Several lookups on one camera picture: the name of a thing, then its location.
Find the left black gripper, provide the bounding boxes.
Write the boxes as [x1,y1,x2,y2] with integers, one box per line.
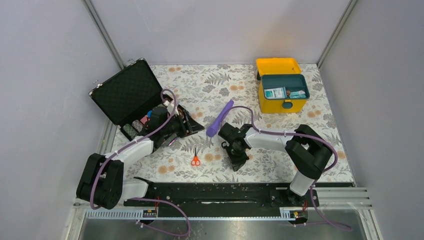
[161,109,204,138]

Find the orange handled scissors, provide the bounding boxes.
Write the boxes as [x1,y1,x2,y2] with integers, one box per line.
[191,147,201,167]

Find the gauze dressing packet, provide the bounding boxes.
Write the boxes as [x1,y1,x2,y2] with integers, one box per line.
[264,87,288,100]

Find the teal packet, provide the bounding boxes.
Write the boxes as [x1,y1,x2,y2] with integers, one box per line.
[289,90,307,99]

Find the teal divided tray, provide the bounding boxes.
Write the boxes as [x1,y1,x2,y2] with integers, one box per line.
[258,74,310,100]

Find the yellow plastic box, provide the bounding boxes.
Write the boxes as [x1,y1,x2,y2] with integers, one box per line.
[256,57,310,114]

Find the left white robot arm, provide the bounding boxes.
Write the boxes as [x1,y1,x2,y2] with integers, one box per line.
[76,105,204,210]

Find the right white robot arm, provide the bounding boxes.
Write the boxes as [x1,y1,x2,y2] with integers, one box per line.
[218,123,334,206]

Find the purple flashlight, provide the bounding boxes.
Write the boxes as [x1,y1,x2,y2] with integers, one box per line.
[206,100,234,138]

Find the black poker chip case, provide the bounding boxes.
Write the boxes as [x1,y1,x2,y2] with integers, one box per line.
[89,58,184,141]

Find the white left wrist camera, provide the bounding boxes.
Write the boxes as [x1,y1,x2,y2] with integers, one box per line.
[163,100,179,116]

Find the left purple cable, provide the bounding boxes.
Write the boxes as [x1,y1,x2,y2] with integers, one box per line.
[89,88,192,237]

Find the purple cable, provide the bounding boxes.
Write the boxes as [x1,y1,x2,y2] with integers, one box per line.
[89,88,192,237]
[220,105,354,233]

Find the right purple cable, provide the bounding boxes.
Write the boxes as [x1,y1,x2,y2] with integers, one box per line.
[220,105,354,233]

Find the black mounting base plate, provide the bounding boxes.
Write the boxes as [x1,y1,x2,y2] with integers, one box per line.
[123,181,321,219]

